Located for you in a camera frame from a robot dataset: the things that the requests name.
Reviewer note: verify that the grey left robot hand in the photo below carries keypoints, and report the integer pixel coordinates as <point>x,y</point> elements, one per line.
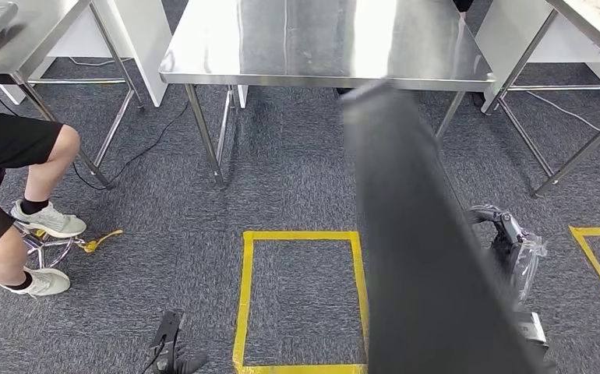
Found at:
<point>181,365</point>

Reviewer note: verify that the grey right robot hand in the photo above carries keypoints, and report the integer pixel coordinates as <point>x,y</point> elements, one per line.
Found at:
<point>517,258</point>

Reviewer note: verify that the black plastic plate bracket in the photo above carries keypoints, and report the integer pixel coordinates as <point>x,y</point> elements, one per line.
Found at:
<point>424,258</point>

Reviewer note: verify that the crumpled yellow tape scrap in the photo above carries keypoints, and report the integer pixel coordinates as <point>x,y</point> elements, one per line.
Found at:
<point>91,246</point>

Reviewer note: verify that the chrome stool base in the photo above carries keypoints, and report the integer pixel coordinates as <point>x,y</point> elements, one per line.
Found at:
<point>47,242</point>

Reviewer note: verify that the white desk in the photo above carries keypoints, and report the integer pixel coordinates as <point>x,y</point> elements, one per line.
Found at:
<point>506,36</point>
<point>140,41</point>

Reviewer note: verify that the stainless steel table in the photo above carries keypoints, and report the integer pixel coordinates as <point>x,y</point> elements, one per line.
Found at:
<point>31,31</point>
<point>599,20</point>
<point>305,36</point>

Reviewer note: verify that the person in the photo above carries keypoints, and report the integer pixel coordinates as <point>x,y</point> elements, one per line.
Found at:
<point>0,144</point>

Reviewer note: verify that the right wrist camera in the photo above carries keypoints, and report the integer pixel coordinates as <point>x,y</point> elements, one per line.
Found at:
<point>532,328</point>

